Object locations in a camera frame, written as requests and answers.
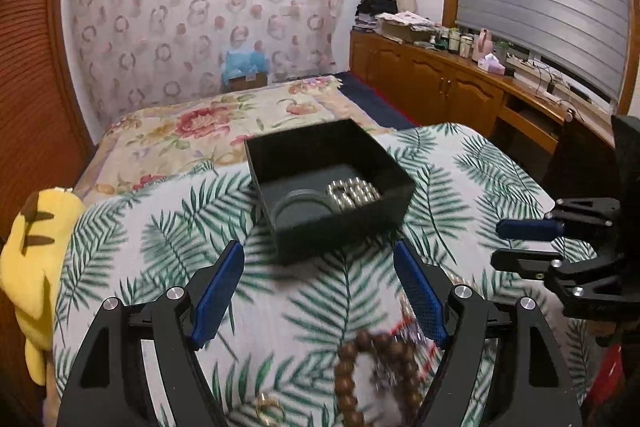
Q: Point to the floral bed cover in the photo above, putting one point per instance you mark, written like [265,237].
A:
[153,143]

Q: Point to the wooden louvered closet door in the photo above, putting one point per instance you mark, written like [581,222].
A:
[44,139]

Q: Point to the yellow plush toy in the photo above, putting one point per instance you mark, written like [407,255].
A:
[31,267]

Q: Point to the palm leaf print tablecloth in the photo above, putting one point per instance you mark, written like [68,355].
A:
[286,322]

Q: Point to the purple jeweled hair comb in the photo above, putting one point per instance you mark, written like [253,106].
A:
[424,352]

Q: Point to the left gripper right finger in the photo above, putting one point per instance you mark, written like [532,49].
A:
[530,384]

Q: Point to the folded dark clothes pile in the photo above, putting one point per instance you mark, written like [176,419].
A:
[368,10]

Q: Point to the black open jewelry box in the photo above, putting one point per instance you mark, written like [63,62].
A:
[370,190]

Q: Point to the wooden sideboard cabinet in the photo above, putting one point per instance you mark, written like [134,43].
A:
[433,87]

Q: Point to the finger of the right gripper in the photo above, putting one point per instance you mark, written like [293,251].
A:
[530,262]
[587,219]

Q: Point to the pink tissue box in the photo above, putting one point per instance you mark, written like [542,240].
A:
[490,63]

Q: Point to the dark bangle in box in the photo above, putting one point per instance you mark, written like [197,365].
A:
[299,206]

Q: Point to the blue bag on box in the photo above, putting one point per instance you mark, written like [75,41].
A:
[244,70]

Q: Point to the circle pattern sheer curtain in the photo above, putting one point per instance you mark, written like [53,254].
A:
[141,53]

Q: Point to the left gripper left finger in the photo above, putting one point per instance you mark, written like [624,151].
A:
[107,385]

